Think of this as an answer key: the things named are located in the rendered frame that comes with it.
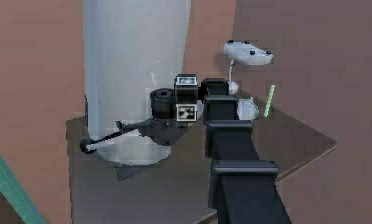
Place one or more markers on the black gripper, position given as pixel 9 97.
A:
pixel 162 105

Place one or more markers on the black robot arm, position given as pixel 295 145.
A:
pixel 240 186

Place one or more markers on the dark brown table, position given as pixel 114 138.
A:
pixel 160 193

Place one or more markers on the large pale grey cylinder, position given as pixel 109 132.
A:
pixel 130 50

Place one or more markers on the teal slanted board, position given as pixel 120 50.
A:
pixel 10 190

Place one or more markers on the light green stick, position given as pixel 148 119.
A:
pixel 269 100

